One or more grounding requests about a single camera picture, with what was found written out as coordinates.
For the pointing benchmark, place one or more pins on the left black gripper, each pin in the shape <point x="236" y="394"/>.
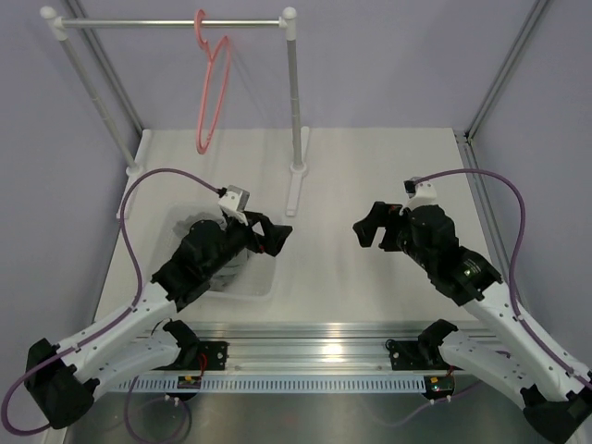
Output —
<point x="272" y="239"/>

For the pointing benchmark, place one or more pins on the pink plastic hanger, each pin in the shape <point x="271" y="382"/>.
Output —
<point x="217" y="56"/>

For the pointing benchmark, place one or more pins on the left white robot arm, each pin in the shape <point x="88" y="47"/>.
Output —
<point x="65" y="379"/>

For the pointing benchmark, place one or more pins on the grey t shirt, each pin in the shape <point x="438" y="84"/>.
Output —
<point x="224" y="277"/>

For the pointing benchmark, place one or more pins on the white slotted cable duct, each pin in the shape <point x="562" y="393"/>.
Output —
<point x="276" y="384"/>

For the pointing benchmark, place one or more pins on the right aluminium frame post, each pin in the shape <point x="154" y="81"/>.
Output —
<point x="509" y="64"/>

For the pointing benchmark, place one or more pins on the aluminium mounting rail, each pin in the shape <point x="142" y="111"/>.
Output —
<point x="307" y="348"/>

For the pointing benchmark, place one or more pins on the aluminium frame post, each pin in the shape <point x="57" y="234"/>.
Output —
<point x="509" y="64"/>
<point x="102" y="60"/>

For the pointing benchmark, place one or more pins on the left aluminium frame post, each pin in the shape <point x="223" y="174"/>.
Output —
<point x="102" y="60"/>

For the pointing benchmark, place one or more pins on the white clothes rack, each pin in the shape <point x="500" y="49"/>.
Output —
<point x="59" y="26"/>

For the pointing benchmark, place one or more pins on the white plastic basket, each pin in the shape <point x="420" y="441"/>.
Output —
<point x="254" y="282"/>

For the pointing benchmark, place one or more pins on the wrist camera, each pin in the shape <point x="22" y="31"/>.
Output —
<point x="232" y="202"/>
<point x="419" y="192"/>

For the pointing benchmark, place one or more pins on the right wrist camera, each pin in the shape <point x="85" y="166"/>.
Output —
<point x="419" y="192"/>

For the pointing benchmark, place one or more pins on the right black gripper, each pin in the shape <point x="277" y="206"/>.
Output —
<point x="366" y="228"/>

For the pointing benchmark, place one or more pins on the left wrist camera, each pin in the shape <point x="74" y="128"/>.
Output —
<point x="232" y="202"/>

